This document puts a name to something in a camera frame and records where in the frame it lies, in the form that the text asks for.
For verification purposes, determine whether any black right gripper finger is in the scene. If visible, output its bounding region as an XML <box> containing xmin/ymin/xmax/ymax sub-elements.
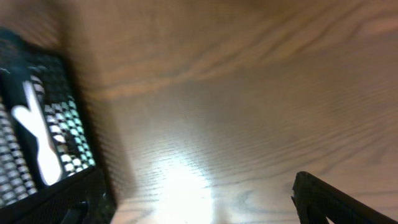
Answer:
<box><xmin>291</xmin><ymin>171</ymin><xmax>397</xmax><ymax>224</ymax></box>

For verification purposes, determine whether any black plastic perforated basket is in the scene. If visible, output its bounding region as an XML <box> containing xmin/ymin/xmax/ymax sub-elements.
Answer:
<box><xmin>1</xmin><ymin>29</ymin><xmax>116</xmax><ymax>223</ymax></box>

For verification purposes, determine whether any white plastic spoon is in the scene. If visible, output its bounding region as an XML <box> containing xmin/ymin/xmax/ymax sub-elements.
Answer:
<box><xmin>11</xmin><ymin>81</ymin><xmax>63</xmax><ymax>185</ymax></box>

